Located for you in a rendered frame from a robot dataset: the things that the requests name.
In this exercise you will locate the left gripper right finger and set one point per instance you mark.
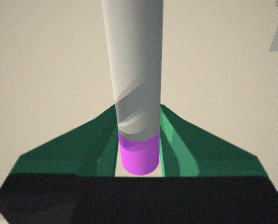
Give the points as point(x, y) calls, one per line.
point(200, 152)

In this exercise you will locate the beige wall panel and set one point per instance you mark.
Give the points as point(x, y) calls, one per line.
point(219, 71)

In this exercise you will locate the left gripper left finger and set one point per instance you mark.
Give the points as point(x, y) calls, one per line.
point(77, 151)

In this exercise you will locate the grey metal bar with violet end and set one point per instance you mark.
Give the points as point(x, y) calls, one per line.
point(134, 33)

